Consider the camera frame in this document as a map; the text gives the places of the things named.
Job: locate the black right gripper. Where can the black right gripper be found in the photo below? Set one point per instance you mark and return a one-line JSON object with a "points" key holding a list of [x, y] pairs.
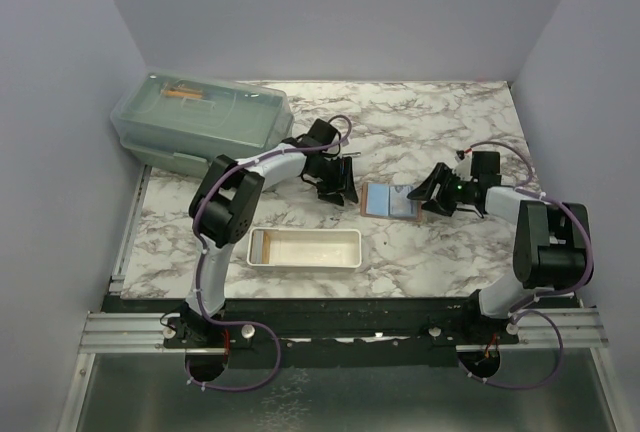
{"points": [[443, 175]]}

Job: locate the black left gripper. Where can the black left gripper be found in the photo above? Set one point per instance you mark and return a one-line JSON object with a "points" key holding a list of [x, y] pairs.
{"points": [[343, 183]]}

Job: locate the white card with emblem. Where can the white card with emblem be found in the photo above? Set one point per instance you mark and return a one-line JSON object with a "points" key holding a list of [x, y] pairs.
{"points": [[400, 206]]}

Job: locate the tan leather card holder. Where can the tan leather card holder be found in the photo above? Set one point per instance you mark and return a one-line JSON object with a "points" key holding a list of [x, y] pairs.
{"points": [[375, 202]]}

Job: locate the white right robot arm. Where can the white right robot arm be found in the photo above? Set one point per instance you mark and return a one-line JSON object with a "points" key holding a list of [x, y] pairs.
{"points": [[552, 252]]}

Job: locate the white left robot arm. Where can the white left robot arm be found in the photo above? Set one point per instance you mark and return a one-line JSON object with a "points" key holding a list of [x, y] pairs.
{"points": [[223, 207]]}

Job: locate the stack of cards in tray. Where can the stack of cards in tray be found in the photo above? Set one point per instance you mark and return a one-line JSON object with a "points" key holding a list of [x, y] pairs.
{"points": [[260, 248]]}

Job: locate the white plastic tray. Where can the white plastic tray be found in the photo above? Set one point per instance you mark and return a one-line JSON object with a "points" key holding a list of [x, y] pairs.
{"points": [[303, 249]]}

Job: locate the green translucent storage box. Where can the green translucent storage box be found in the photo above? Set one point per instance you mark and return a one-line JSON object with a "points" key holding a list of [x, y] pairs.
{"points": [[180, 124]]}

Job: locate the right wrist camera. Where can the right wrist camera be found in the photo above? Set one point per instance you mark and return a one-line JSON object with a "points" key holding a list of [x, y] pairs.
{"points": [[462, 169]]}

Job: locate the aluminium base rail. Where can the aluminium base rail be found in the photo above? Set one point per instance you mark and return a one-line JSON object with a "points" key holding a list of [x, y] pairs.
{"points": [[119, 333]]}

